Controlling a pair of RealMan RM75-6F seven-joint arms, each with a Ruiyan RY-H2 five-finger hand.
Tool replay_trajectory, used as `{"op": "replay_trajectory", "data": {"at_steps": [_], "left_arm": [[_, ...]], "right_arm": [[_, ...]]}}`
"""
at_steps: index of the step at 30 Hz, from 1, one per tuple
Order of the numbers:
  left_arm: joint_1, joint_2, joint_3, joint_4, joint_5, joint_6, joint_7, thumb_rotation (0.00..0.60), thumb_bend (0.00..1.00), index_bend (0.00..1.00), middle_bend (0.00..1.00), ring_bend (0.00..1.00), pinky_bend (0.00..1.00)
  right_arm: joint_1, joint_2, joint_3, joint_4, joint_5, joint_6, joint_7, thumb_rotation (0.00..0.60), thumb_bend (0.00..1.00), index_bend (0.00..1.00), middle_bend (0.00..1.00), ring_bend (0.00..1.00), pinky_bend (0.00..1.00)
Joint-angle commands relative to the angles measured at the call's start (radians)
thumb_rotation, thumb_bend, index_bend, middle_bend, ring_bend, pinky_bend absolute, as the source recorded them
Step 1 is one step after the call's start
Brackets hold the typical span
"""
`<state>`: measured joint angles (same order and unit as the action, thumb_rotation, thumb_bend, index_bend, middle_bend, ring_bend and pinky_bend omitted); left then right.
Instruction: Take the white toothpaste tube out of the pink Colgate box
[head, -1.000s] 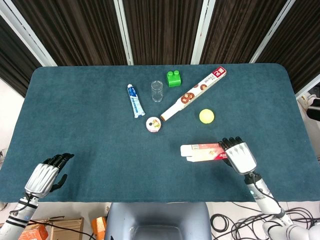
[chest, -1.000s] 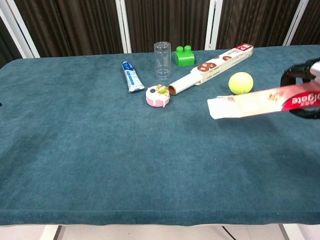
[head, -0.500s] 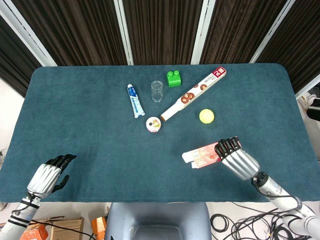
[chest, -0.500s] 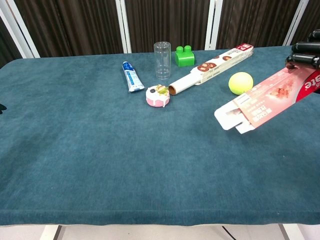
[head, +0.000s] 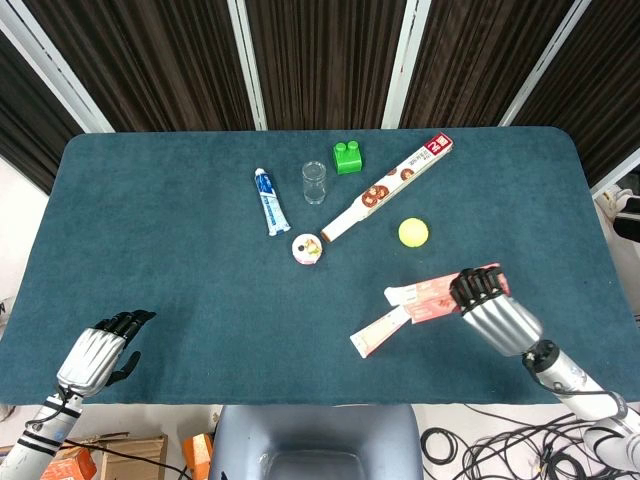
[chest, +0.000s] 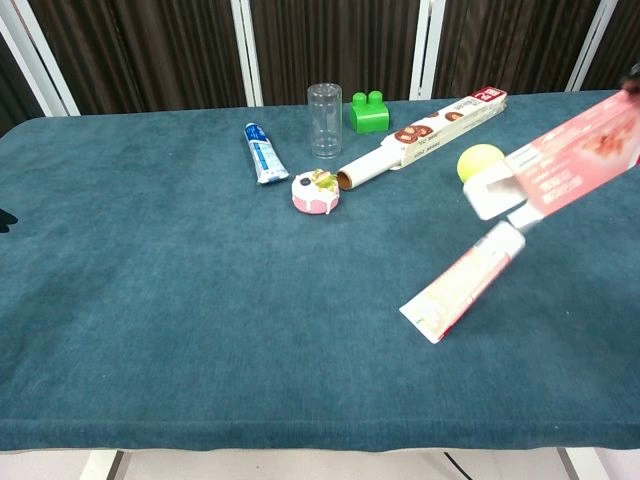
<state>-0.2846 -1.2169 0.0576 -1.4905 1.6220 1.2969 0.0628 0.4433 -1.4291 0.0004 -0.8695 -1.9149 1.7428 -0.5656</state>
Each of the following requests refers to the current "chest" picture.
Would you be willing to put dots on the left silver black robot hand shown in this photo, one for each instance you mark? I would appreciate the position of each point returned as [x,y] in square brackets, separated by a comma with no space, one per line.
[6,220]

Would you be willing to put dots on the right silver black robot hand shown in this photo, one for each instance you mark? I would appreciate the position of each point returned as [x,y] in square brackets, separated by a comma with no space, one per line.
[633,82]

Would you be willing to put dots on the red Colgate toothpaste box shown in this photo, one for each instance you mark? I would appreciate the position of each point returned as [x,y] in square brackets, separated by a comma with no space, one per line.
[575,160]

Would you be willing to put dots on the red white toothpaste tube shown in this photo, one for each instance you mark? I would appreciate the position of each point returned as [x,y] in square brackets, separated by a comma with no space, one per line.
[465,285]

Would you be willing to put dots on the long baking paper box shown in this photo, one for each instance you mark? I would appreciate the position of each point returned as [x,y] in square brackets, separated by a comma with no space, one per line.
[440,127]

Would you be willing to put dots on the dark folding screen panel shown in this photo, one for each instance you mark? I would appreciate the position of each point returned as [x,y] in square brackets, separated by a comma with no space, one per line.
[510,45]
[150,55]
[620,40]
[340,45]
[20,60]

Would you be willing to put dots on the yellow tennis ball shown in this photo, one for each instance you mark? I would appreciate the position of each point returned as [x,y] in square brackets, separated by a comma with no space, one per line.
[475,162]

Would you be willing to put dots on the teal table cloth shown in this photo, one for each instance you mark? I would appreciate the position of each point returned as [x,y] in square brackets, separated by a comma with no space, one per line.
[200,300]

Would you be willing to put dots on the blue white toothpaste tube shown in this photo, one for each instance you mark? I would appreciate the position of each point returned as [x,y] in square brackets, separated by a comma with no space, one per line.
[263,155]

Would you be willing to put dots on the green toy building block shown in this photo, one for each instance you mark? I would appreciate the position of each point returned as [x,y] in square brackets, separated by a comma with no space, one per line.
[369,117]

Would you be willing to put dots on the white baking paper roll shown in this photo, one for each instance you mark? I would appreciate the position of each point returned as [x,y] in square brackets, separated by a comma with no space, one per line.
[367,170]

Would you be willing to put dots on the pink toy cake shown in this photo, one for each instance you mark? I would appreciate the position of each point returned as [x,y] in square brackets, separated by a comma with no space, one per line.
[314,197]

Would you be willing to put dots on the clear glass cup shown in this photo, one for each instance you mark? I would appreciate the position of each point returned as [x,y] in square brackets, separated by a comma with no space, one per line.
[325,122]

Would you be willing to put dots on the white table frame leg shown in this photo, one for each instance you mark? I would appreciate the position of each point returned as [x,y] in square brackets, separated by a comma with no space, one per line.
[102,465]
[580,464]

